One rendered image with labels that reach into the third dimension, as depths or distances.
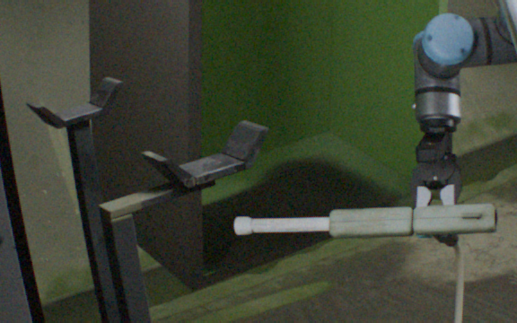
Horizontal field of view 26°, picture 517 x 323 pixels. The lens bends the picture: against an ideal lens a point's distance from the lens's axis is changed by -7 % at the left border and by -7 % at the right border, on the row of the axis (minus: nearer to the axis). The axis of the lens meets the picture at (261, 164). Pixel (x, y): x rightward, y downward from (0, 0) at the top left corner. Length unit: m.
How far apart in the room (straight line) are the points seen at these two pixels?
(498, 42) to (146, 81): 0.62
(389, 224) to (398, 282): 0.99
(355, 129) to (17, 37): 1.00
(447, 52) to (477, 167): 1.63
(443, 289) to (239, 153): 2.25
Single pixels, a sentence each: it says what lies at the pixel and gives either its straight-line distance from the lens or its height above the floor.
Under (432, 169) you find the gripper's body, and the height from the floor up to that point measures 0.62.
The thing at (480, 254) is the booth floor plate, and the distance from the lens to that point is 3.17.
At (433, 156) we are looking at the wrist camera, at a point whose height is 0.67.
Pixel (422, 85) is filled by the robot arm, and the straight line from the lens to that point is 2.15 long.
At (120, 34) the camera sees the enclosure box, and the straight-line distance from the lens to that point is 2.10.
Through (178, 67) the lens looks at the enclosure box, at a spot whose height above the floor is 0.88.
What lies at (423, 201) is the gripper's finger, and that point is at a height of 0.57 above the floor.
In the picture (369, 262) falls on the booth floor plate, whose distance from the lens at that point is 3.18.
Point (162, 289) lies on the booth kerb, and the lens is 3.02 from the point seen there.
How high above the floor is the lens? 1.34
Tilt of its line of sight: 19 degrees down
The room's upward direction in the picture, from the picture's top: 7 degrees counter-clockwise
